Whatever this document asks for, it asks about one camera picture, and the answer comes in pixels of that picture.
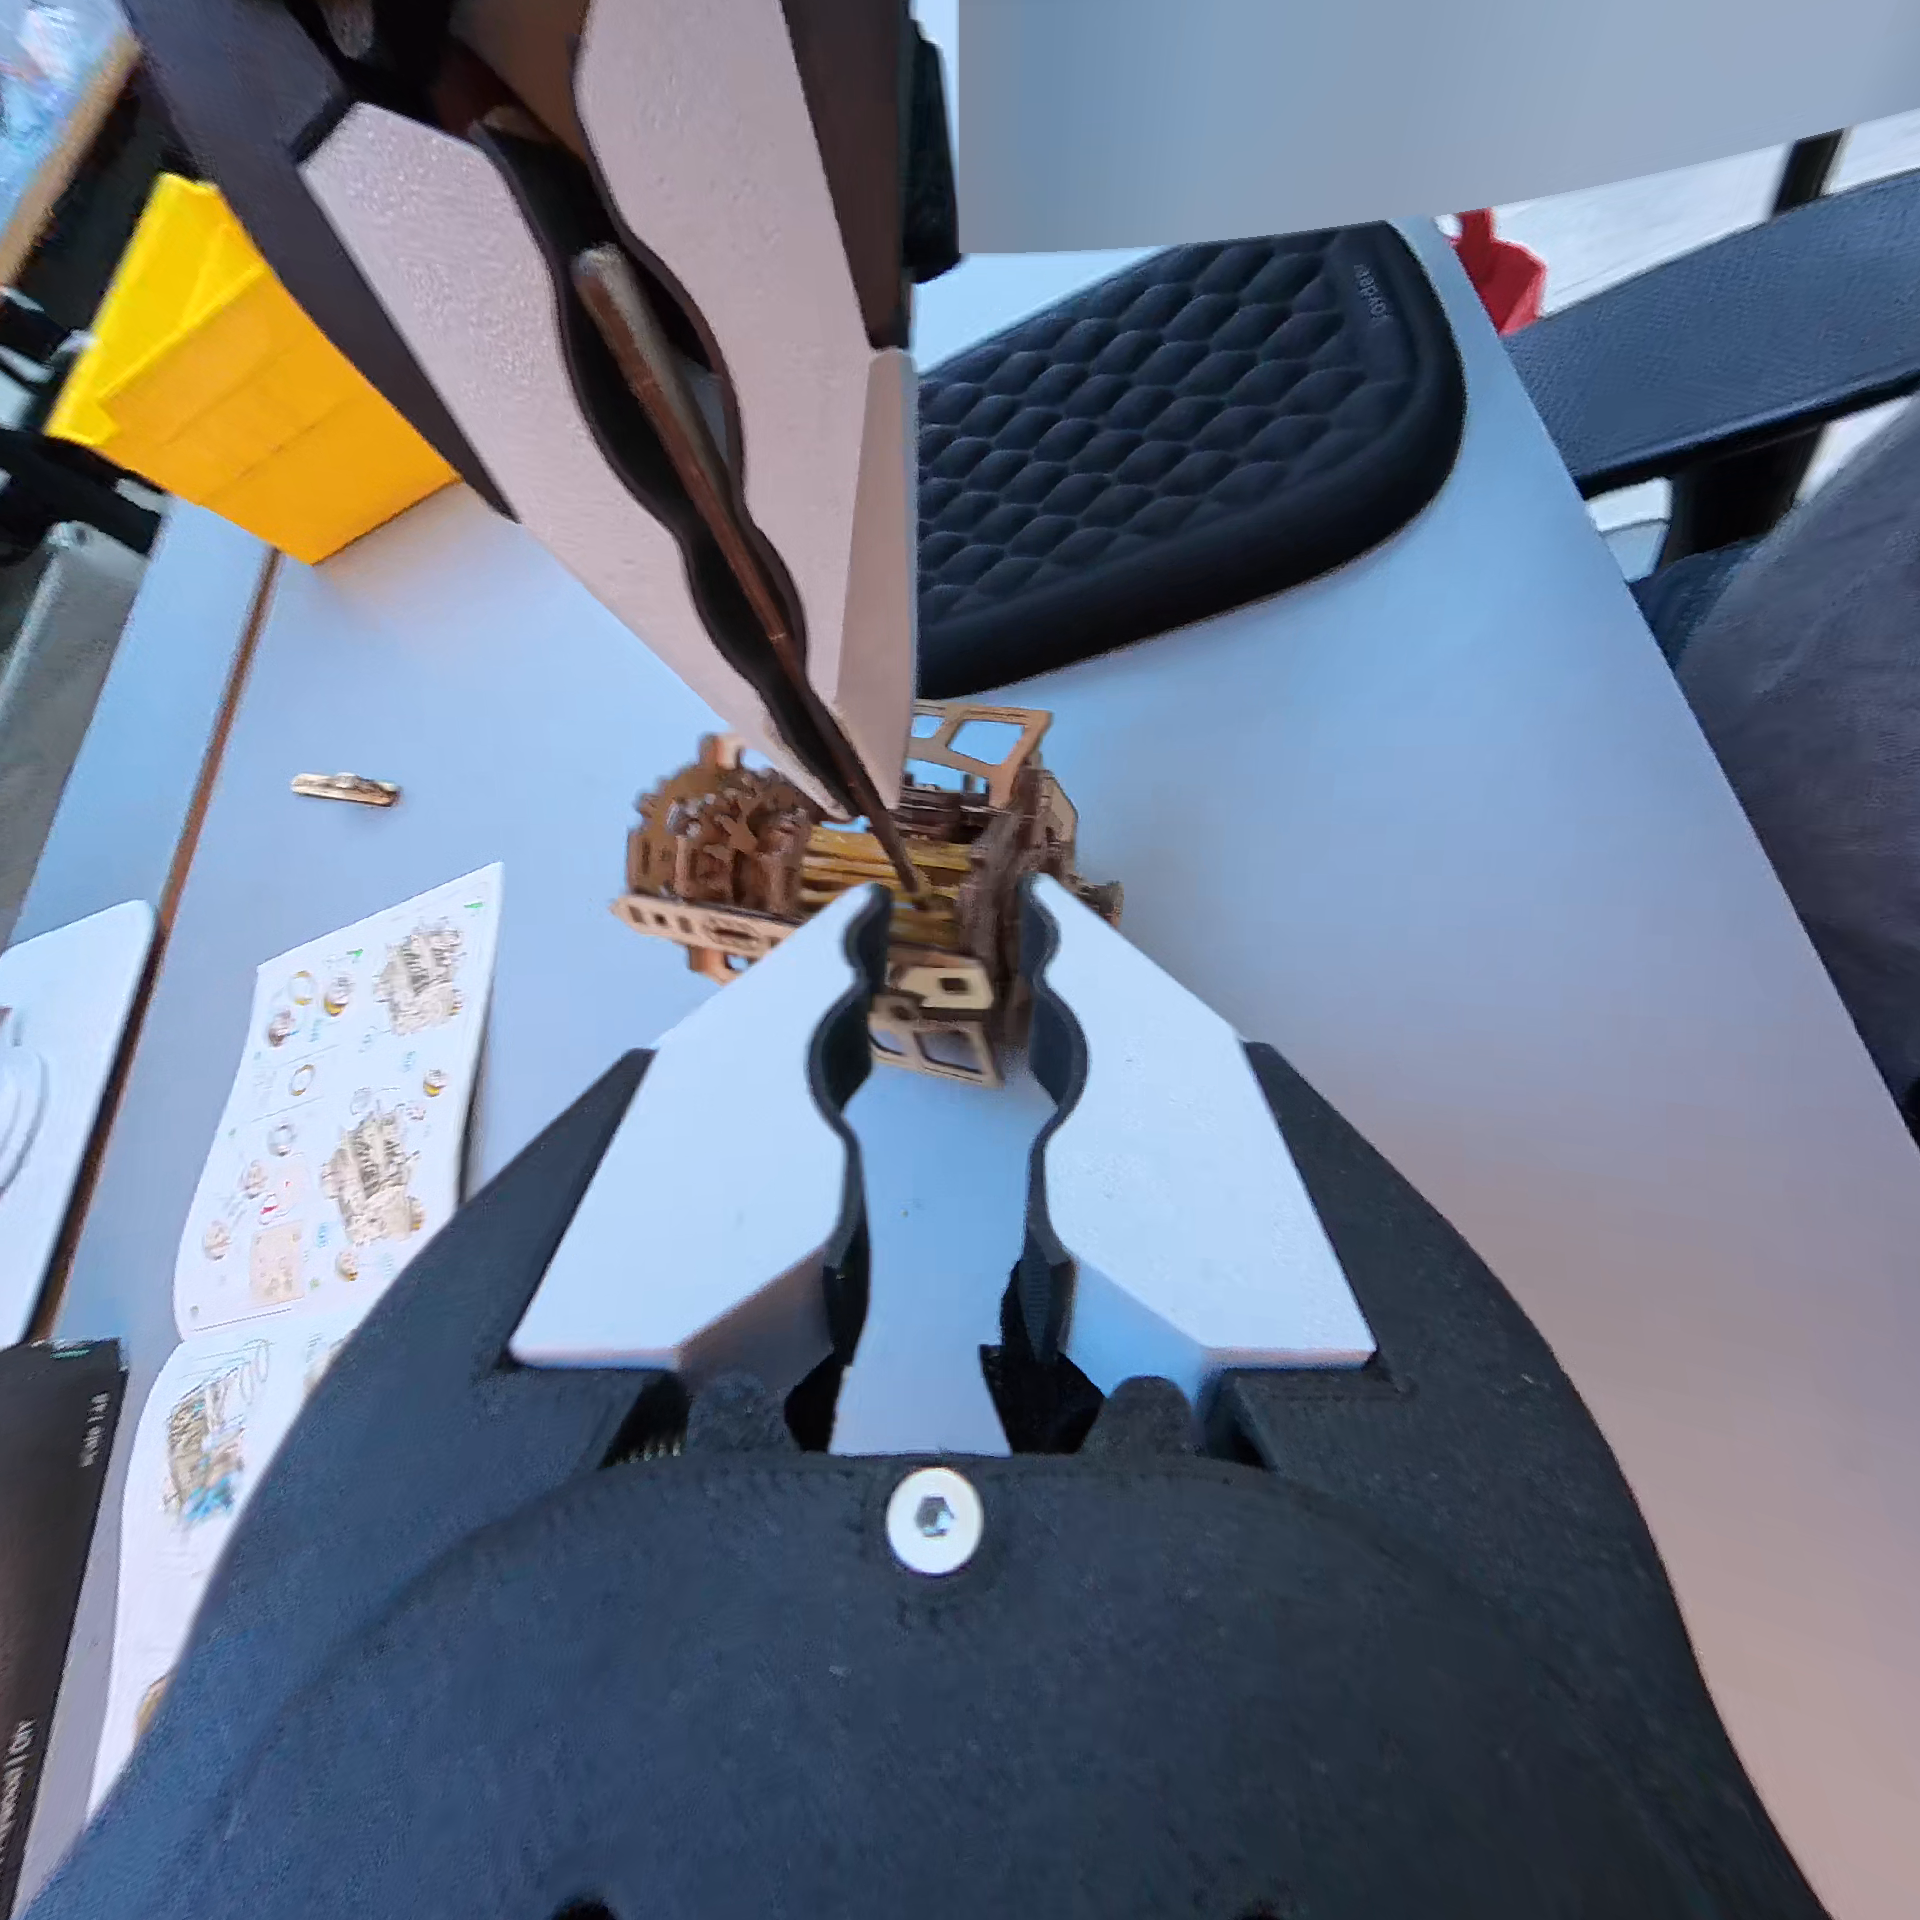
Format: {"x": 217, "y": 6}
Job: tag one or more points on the printed instruction sheet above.
{"x": 360, "y": 1078}

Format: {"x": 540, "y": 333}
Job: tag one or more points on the black honeycomb cushion pad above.
{"x": 1170, "y": 453}

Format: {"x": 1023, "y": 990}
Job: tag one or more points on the white plate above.
{"x": 75, "y": 1096}

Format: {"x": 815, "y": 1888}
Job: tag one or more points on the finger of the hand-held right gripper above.
{"x": 480, "y": 344}
{"x": 749, "y": 195}

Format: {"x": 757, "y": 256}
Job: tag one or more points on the yellow plastic bin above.
{"x": 238, "y": 405}

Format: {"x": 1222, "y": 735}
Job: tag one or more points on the red object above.
{"x": 1500, "y": 280}

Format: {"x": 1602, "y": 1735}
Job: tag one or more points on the black stand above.
{"x": 65, "y": 482}

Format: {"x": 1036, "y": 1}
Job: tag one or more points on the small wooden model part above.
{"x": 347, "y": 787}

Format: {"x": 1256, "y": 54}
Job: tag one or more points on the dark grey cloth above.
{"x": 1801, "y": 748}

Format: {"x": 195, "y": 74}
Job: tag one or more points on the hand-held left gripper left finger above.
{"x": 705, "y": 1186}

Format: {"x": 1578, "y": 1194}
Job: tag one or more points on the wooden mechanical model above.
{"x": 721, "y": 871}

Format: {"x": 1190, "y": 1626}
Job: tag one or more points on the black chair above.
{"x": 1708, "y": 344}

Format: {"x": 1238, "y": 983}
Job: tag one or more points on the black box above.
{"x": 53, "y": 1575}

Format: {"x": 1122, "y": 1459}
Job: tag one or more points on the colourful printed box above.
{"x": 53, "y": 107}

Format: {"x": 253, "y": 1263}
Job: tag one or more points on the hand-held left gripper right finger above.
{"x": 1200, "y": 1201}

